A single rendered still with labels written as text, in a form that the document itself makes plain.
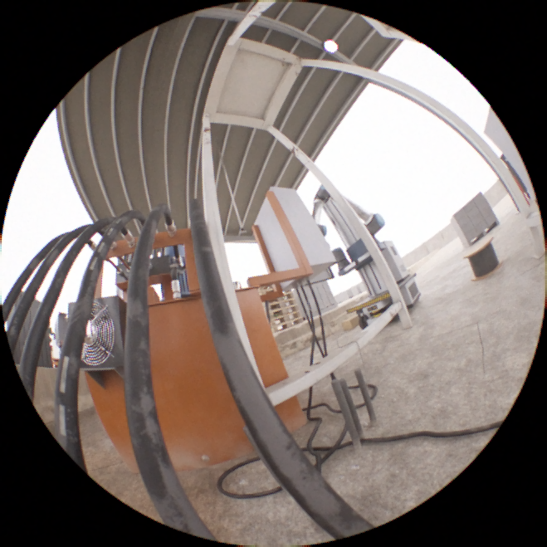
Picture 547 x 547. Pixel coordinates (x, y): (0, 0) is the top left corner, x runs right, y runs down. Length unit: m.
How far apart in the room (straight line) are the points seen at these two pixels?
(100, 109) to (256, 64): 3.85
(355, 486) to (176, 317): 0.69
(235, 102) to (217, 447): 2.48
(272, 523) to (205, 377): 0.47
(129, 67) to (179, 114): 2.05
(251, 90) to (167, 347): 2.19
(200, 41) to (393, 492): 5.43
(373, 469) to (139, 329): 0.52
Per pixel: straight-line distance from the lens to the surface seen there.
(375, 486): 0.48
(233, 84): 2.07
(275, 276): 0.67
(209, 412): 0.59
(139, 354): 0.15
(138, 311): 0.17
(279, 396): 0.55
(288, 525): 0.48
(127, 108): 4.96
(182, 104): 4.87
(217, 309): 0.15
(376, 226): 1.69
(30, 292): 0.37
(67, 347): 0.20
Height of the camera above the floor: 0.43
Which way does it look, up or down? 18 degrees up
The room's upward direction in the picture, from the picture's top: 20 degrees counter-clockwise
